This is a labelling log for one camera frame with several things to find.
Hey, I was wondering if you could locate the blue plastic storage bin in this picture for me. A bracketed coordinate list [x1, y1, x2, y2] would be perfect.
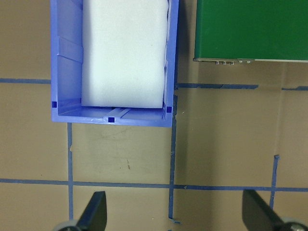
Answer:
[50, 0, 180, 128]

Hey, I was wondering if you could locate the white foam pad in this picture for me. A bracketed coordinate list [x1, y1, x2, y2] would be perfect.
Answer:
[81, 0, 169, 109]

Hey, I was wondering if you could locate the green conveyor belt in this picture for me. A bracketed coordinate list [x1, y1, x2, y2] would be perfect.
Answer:
[193, 0, 308, 65]

